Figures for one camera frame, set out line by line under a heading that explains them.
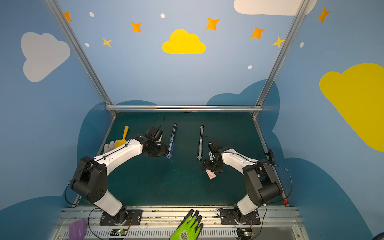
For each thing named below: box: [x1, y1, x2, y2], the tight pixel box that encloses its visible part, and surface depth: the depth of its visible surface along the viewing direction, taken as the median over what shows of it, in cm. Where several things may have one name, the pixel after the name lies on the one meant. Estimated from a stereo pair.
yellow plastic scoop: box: [114, 125, 129, 149], surface depth 106 cm
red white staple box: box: [206, 169, 217, 180], surface depth 90 cm
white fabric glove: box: [104, 139, 120, 154], surface depth 103 cm
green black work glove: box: [169, 209, 204, 240], surface depth 72 cm
